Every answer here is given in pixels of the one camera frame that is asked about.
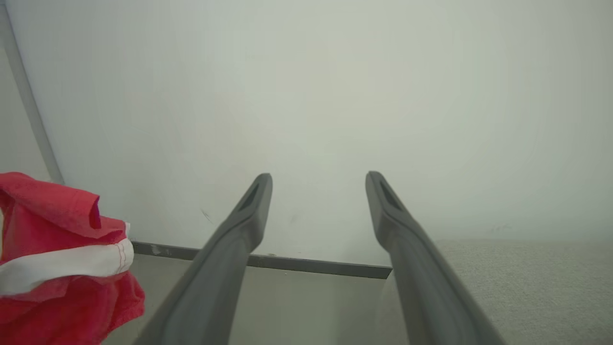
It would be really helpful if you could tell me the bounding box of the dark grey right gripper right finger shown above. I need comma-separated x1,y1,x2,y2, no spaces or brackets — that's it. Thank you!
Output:
365,171,506,345

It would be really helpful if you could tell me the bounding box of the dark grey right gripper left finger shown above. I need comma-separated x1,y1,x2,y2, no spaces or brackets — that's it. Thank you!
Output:
133,173,273,345

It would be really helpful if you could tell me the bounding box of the red garment with white trim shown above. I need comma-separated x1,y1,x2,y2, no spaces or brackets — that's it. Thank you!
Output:
0,172,146,345

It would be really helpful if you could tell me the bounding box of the dark grey wall baseboard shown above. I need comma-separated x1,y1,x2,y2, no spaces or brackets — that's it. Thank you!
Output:
130,241,393,280

